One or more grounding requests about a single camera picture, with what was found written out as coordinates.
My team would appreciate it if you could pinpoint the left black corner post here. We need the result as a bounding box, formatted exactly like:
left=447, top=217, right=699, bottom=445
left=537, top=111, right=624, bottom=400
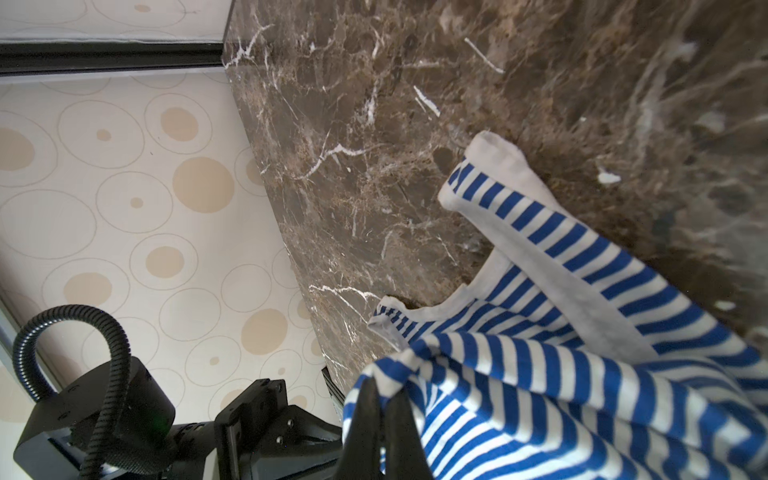
left=1, top=41, right=224, bottom=77

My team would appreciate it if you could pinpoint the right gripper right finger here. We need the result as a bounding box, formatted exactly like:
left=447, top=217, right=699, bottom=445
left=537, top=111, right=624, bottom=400
left=383, top=390, right=433, bottom=480

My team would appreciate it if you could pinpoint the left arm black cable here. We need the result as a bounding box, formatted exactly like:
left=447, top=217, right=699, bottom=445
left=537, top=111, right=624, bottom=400
left=11, top=304, right=133, bottom=480

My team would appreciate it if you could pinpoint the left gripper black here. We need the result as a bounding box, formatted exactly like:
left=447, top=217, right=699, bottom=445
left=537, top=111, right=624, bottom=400
left=213, top=379, right=342, bottom=479

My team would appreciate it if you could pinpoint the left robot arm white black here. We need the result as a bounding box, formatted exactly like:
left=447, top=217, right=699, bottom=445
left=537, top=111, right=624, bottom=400
left=13, top=358, right=342, bottom=479

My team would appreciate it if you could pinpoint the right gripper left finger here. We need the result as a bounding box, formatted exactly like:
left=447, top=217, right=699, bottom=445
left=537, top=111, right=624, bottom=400
left=334, top=378, right=382, bottom=480

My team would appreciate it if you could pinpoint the blue white striped tank top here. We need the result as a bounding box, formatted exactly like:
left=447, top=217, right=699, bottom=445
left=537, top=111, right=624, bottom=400
left=343, top=131, right=767, bottom=479

